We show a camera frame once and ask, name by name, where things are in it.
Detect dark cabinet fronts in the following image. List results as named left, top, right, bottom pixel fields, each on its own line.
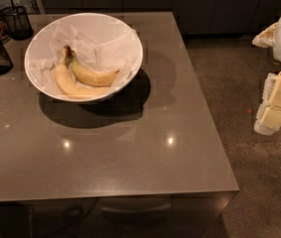
left=41, top=0, right=281, bottom=35

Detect yellow banana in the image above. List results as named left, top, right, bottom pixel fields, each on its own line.
left=54, top=46, right=109, bottom=99
left=71, top=51, right=119, bottom=87

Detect white paper liner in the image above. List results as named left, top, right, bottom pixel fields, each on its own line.
left=29, top=19, right=140, bottom=96

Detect white bowl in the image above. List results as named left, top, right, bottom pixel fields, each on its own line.
left=24, top=12, right=144, bottom=103

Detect black mesh pen cup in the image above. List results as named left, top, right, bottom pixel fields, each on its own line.
left=1, top=0, right=34, bottom=41

